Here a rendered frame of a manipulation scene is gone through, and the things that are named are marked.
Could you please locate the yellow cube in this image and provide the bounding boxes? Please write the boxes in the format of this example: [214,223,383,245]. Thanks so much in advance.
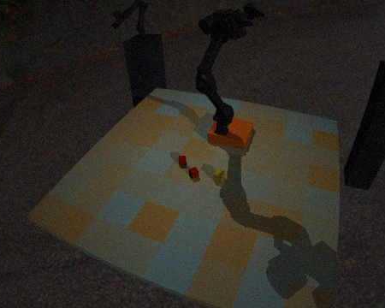
[214,169,225,183]

